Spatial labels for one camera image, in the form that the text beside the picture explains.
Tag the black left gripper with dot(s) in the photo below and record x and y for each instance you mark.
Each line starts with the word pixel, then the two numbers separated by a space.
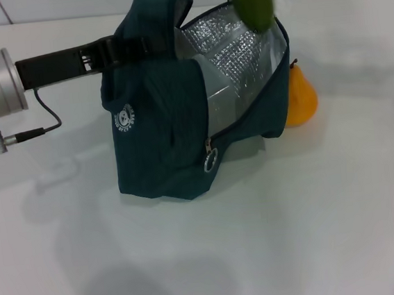
pixel 60 64

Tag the clear container with blue-rimmed lid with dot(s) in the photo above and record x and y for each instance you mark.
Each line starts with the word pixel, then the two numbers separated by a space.
pixel 218 96

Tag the dark teal insulated lunch bag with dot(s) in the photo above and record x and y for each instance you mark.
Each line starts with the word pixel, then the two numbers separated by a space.
pixel 154 141

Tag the green cucumber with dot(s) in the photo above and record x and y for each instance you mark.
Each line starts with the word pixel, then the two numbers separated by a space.
pixel 253 2

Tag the yellow orange pear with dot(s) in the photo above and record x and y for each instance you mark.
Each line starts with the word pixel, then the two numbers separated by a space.
pixel 302 102

